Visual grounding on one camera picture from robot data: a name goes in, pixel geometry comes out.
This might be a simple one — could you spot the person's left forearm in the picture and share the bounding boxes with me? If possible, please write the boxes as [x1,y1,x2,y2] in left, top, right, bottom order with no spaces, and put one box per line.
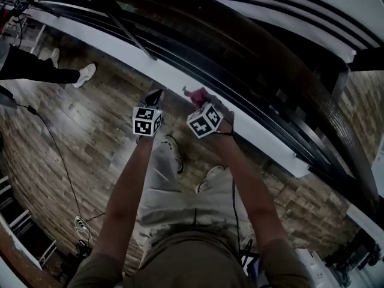
[92,134,155,262]

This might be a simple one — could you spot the person's right forearm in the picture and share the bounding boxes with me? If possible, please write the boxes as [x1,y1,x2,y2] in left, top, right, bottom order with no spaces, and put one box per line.
[209,132,286,253]

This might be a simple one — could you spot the white cardboard box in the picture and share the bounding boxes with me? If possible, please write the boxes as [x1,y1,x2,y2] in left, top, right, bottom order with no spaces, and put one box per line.
[295,247,332,288]

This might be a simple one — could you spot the white metal rack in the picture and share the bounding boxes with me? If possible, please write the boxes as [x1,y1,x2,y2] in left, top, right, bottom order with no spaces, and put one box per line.
[0,175,58,268]

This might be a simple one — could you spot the person's right hand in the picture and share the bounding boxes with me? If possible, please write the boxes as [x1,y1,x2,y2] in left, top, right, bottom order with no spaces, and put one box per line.
[206,95,236,136]

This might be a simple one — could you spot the person's white shoe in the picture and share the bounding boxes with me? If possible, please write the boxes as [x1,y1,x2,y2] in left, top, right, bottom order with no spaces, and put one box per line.
[163,135,184,175]
[194,165,228,194]

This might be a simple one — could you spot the black floor cable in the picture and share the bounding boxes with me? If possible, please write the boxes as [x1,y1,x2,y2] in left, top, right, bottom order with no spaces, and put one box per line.
[16,103,91,221]

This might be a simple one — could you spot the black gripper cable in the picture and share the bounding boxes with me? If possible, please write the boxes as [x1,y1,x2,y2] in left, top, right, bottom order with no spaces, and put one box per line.
[231,177,242,253]

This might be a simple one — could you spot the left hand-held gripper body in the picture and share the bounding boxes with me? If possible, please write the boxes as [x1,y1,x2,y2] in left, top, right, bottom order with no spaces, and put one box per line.
[131,106,164,139]

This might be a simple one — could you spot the white power strip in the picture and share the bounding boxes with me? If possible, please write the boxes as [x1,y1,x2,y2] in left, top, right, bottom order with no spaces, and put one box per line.
[73,215,94,244]

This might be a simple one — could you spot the person's olive shirt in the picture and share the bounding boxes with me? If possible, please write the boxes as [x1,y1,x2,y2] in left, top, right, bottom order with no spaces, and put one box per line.
[67,231,316,288]

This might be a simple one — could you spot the dark wooden handrail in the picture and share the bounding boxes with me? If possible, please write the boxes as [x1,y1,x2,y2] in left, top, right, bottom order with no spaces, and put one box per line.
[0,0,381,214]

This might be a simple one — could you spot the person's light trousers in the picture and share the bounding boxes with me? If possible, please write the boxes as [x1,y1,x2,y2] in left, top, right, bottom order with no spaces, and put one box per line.
[136,141,251,247]

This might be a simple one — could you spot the dark wooden stair banister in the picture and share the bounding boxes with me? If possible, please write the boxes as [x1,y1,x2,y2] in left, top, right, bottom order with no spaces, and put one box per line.
[172,0,384,71]

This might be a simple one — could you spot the brown curved wooden ledge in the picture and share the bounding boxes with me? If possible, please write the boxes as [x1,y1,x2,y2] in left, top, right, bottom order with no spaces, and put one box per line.
[0,235,71,288]

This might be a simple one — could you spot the pink cloth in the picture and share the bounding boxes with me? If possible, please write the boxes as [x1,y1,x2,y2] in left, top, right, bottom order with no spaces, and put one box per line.
[182,86,210,108]

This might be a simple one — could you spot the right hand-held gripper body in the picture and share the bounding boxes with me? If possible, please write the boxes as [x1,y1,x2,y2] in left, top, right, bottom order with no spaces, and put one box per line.
[186,103,223,139]

